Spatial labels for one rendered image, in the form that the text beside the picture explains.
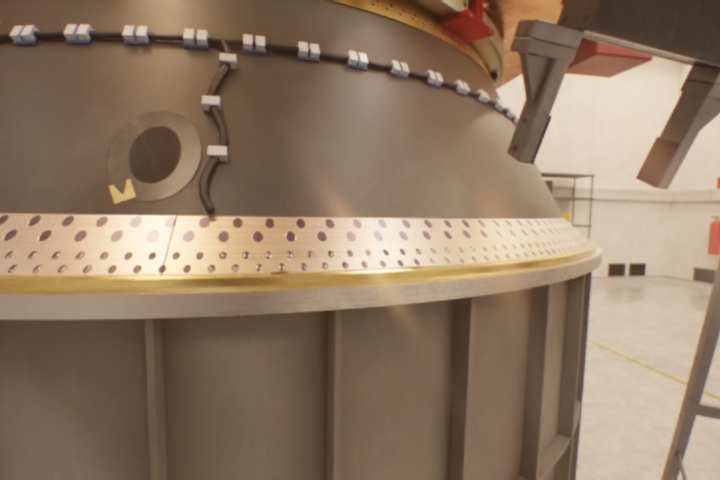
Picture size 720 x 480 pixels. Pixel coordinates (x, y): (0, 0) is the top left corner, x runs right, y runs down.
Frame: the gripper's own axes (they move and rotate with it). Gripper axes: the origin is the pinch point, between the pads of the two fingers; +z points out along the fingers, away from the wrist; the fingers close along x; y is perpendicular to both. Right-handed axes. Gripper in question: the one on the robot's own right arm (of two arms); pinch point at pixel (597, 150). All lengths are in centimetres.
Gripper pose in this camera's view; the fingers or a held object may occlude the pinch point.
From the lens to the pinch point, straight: 40.4
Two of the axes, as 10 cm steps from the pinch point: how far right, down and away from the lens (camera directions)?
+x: 9.8, 1.4, 1.4
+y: 0.6, 4.7, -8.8
